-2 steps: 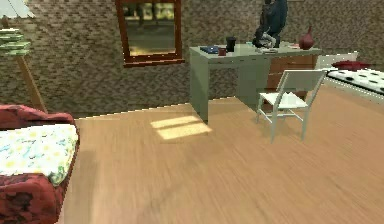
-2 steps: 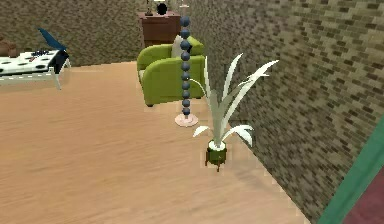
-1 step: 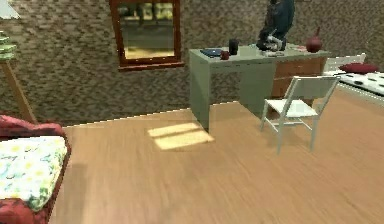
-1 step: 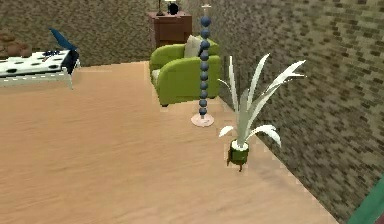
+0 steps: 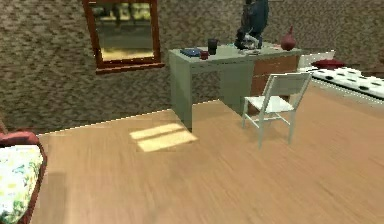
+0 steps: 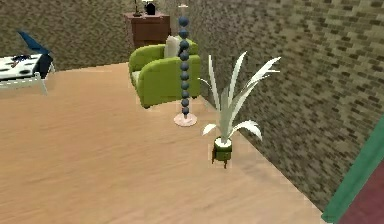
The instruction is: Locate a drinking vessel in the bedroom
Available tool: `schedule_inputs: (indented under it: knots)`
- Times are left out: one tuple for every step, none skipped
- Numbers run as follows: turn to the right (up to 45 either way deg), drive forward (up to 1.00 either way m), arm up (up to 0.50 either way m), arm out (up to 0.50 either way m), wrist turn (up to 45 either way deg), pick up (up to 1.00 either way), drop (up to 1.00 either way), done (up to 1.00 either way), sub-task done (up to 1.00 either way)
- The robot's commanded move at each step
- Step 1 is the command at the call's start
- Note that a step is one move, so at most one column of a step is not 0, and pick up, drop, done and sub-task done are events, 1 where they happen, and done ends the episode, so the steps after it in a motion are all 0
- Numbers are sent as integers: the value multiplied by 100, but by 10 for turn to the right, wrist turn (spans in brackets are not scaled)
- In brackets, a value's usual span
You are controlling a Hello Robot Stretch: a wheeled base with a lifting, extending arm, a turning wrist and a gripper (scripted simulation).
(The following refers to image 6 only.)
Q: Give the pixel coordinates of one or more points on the pale house plant green pot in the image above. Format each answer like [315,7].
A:
[230,103]

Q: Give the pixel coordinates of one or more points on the green armchair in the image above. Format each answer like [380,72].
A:
[160,80]

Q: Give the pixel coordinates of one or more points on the blue beaded floor lamp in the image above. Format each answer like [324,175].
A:
[184,66]

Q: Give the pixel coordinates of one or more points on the pale cushion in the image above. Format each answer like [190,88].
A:
[171,46]

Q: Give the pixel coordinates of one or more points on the dark brown chest of drawers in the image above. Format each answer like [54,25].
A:
[148,30]

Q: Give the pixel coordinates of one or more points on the black object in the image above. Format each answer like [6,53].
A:
[150,8]

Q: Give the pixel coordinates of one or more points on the dark thin table lamp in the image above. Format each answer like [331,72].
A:
[136,10]

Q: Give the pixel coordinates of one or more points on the dark blue chair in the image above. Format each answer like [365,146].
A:
[40,53]

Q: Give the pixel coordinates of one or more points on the white low table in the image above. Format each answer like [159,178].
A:
[20,68]

